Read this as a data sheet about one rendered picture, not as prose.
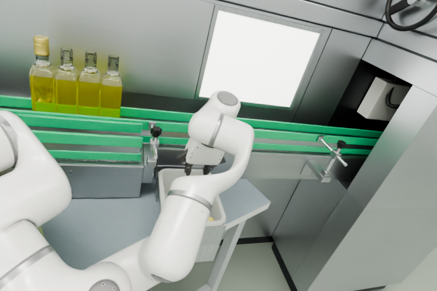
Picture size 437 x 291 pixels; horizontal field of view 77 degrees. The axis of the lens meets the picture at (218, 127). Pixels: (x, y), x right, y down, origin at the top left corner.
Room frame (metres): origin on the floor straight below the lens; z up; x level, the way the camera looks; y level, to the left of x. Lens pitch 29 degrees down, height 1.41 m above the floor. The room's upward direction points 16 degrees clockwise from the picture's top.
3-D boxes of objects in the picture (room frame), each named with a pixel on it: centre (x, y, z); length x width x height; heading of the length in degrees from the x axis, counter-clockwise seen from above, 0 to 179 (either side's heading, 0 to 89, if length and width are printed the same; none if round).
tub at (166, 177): (0.61, 0.03, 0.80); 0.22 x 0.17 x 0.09; 22
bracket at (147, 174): (0.68, 0.18, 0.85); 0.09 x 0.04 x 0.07; 22
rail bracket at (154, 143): (0.66, 0.17, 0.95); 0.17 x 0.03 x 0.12; 22
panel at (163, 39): (0.95, 0.14, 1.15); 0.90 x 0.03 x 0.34; 112
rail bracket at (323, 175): (0.90, -0.42, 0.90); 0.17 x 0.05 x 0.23; 22
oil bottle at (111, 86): (0.72, 0.33, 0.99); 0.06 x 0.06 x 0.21; 22
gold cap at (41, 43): (0.66, 0.49, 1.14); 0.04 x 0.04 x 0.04
